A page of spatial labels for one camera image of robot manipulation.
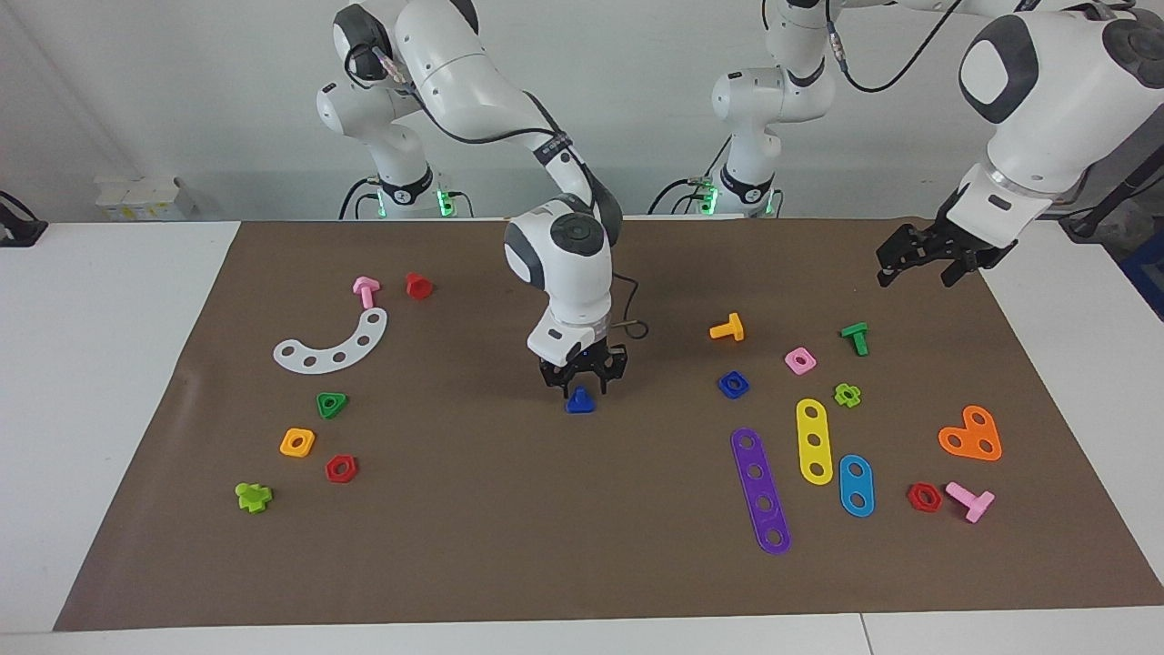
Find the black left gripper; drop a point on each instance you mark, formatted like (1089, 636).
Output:
(946, 241)

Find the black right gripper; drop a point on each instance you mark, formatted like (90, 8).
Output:
(591, 362)

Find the blue triangular-head plastic screw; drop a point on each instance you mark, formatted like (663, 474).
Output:
(580, 405)

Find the blue square plastic nut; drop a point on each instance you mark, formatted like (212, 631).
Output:
(724, 389)

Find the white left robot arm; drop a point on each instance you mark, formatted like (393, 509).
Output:
(1046, 91)

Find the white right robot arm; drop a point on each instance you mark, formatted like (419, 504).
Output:
(455, 64)

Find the dark green plastic screw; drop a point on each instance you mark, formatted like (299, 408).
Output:
(853, 329)

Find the yellow-orange plastic screw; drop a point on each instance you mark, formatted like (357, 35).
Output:
(733, 327)

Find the lime green cross nut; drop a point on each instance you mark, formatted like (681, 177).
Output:
(840, 398)

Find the brown table mat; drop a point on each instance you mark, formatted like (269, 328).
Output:
(546, 546)

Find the pink square plastic nut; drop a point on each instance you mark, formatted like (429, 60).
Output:
(790, 361)

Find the orange angled three-hole plate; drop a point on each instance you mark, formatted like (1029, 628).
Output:
(971, 436)

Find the purple four-hole plastic plate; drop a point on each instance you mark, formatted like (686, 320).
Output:
(751, 459)

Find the red plastic screw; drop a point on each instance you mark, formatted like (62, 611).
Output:
(418, 288)

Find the yellow three-hole plastic plate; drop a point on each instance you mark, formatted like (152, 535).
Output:
(811, 426)

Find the black stand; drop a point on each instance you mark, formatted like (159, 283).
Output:
(1123, 186)

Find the blue object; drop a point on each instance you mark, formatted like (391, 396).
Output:
(1148, 282)

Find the pink plastic screw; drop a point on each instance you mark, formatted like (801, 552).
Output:
(366, 296)
(973, 502)

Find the white curved five-hole plate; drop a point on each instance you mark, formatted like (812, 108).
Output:
(350, 348)

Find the blue two-hole plastic plate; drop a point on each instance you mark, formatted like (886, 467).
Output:
(856, 486)

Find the red hexagonal plastic nut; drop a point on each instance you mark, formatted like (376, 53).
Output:
(913, 500)
(332, 473)

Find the green triangular plastic nut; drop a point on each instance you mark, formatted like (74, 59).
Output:
(323, 399)

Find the orange square plastic nut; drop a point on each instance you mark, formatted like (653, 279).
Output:
(286, 448)

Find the lime green cross-head screw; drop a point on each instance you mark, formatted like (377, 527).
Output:
(253, 498)

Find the white box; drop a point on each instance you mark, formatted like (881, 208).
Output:
(145, 200)

